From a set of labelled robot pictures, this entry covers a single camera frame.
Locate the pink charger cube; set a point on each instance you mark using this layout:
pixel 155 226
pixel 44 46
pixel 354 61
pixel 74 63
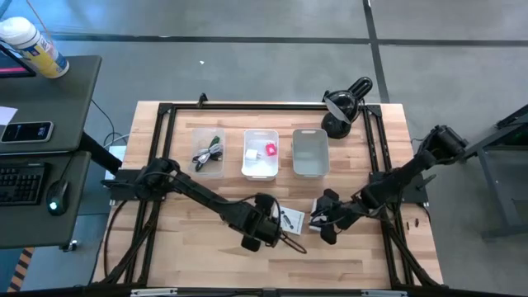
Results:
pixel 270 149

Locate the black keyboard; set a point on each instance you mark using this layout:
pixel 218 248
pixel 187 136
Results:
pixel 20 183

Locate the black desk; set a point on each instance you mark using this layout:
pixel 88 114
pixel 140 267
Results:
pixel 41 95

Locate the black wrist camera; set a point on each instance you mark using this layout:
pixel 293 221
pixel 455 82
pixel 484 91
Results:
pixel 328 235
pixel 251 243

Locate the black computer mouse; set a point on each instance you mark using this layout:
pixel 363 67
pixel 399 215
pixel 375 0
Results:
pixel 57 198

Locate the white acer product box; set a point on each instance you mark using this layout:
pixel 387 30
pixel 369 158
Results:
pixel 293 218

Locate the black smartphone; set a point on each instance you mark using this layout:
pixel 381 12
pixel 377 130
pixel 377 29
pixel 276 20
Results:
pixel 26 132

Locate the white charger cube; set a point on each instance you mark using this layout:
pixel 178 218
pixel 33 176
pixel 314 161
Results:
pixel 251 154

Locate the clear plastic bin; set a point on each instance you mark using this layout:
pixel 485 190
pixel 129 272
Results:
pixel 208 173

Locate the grey plastic bin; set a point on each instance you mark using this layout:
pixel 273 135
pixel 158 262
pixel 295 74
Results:
pixel 310 154

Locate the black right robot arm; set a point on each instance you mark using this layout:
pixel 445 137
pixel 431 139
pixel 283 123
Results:
pixel 404 175

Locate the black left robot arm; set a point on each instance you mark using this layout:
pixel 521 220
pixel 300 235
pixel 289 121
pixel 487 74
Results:
pixel 198 194

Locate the dark grey metal stand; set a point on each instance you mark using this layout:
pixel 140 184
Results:
pixel 501 194

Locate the desk monitor screen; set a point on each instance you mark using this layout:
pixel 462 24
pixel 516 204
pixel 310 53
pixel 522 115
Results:
pixel 12 66

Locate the white power adapter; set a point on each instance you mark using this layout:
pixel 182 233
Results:
pixel 117 152

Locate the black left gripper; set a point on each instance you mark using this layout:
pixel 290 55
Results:
pixel 264 224

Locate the white plastic bin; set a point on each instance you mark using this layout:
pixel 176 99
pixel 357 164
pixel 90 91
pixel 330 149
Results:
pixel 260 169

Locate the white paper sheet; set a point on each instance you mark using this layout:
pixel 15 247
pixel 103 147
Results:
pixel 6 115

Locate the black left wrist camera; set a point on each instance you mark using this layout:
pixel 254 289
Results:
pixel 251 243

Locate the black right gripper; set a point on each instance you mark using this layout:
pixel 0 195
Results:
pixel 346 212

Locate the silver metal bracket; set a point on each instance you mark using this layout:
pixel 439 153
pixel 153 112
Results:
pixel 383 293
pixel 152 292

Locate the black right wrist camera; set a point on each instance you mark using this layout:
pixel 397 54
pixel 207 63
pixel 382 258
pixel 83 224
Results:
pixel 328 235

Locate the black desk lamp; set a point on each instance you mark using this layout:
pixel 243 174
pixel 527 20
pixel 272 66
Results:
pixel 344 105

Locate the white wipes canister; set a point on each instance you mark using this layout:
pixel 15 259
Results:
pixel 37 47

